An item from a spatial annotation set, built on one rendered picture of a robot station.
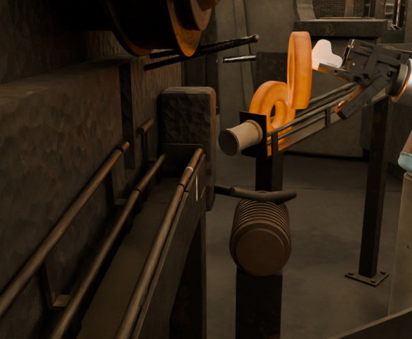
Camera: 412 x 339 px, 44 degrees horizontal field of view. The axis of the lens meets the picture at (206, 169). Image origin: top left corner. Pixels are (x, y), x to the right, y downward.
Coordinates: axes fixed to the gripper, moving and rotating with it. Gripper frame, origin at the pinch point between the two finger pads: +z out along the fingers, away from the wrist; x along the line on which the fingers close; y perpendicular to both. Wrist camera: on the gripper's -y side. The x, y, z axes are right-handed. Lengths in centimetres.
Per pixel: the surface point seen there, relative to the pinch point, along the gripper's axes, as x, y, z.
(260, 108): -8.8, -12.9, 4.3
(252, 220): 8.6, -32.7, -0.5
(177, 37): 44.7, 0.8, 18.6
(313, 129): -26.9, -17.0, -11.4
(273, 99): -12.7, -10.5, 1.8
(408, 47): -244, 16, -85
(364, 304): -49, -72, -51
